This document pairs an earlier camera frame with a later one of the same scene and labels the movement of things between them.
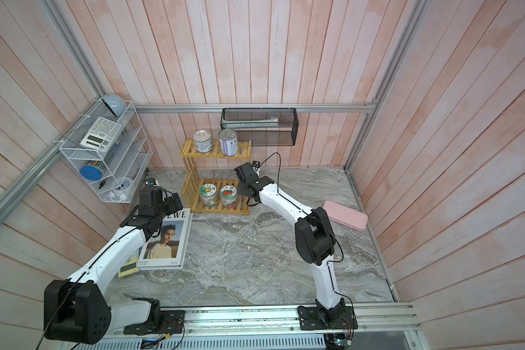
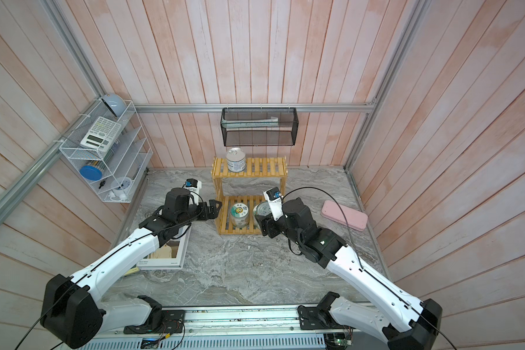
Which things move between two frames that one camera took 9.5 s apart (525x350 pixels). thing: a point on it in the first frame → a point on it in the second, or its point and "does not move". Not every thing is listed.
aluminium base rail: [273, 329] does not move
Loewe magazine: [168, 249] does not move
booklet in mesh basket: [232, 124] does not move
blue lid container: [90, 173] does not move
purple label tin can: [228, 142] → [262, 208]
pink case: [345, 216] does not move
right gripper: [241, 189] → [270, 224]
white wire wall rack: [109, 148] does not move
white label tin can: [203, 140] → [236, 160]
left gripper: [172, 207] → [214, 212]
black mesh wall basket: [263, 126] does not move
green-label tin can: [208, 195] → [239, 214]
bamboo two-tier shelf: [212, 195] → [268, 167]
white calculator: [101, 135] does not move
